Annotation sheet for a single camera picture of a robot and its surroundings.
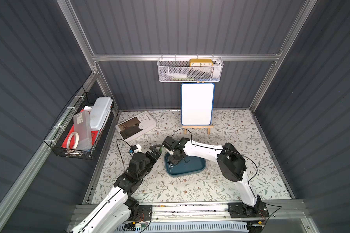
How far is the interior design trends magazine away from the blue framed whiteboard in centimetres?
27

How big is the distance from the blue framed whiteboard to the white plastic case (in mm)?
438

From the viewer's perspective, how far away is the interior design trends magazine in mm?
1036

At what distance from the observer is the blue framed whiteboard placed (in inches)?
35.7

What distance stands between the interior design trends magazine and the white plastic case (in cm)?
28

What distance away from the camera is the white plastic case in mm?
707
